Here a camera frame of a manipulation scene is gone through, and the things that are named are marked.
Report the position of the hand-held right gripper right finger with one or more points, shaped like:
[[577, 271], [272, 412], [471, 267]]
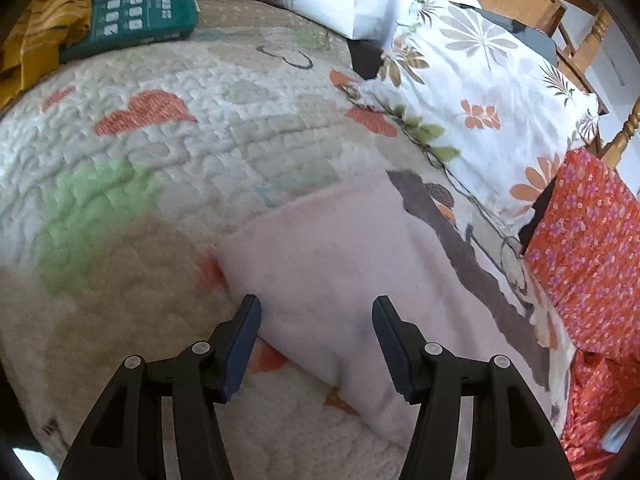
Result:
[[396, 352]]

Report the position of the quilted heart pattern bedspread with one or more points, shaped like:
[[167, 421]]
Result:
[[175, 160]]

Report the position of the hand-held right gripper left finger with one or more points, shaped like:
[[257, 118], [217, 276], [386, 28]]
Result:
[[242, 345]]

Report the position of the cream printed sheet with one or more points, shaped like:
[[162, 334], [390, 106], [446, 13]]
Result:
[[500, 260]]

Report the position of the pale pink small cloth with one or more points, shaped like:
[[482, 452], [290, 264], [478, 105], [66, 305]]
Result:
[[340, 260]]

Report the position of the black object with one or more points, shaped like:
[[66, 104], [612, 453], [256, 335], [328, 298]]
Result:
[[365, 57]]

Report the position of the yellow striped garment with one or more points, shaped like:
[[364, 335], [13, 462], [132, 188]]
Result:
[[45, 25]]

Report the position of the green printed package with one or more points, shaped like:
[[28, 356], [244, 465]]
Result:
[[145, 15]]

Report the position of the red floral cloth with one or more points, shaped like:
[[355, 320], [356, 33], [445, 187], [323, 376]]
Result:
[[585, 240]]

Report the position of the white floral pillow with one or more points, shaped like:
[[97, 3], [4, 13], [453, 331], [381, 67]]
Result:
[[475, 85]]

